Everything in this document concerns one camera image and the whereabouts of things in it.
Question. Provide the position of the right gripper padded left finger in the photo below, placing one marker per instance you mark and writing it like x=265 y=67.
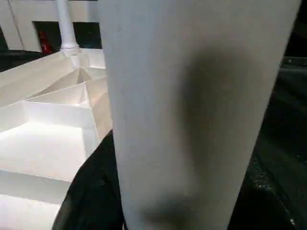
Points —
x=93 y=191

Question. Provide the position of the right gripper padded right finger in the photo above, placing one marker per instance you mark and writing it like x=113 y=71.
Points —
x=264 y=206

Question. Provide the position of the white plastic table top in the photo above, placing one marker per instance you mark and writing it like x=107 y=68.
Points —
x=48 y=139

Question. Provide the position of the white plastic table leg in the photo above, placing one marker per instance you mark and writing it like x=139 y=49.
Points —
x=192 y=105
x=66 y=24

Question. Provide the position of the small red bottle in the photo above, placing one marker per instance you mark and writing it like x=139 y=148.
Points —
x=44 y=42

